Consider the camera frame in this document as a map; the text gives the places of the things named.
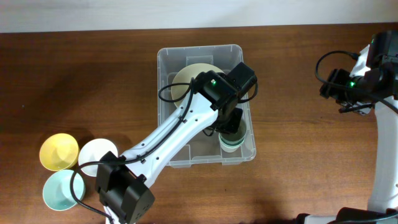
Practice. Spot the grey plastic cup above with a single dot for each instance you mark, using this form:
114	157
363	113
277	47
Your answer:
242	127

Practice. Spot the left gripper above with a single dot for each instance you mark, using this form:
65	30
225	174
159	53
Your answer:
234	127

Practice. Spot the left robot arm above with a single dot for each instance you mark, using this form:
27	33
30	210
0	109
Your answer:
123	183

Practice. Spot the cream plate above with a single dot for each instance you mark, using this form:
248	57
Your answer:
185	75

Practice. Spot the clear plastic storage container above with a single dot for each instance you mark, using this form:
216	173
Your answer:
203	149

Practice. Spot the white small bowl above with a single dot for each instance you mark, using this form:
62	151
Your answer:
95	150

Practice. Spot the mint green plastic cup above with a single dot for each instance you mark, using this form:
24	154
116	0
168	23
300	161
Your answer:
231	140

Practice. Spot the yellow small bowl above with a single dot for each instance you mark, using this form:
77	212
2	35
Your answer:
59	151

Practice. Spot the cream plastic cup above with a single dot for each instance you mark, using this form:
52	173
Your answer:
228	148

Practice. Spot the light blue small bowl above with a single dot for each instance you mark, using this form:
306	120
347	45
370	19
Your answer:
56	191

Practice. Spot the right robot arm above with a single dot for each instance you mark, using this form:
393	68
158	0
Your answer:
370	86

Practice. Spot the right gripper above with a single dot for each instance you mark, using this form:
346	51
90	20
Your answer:
335	93

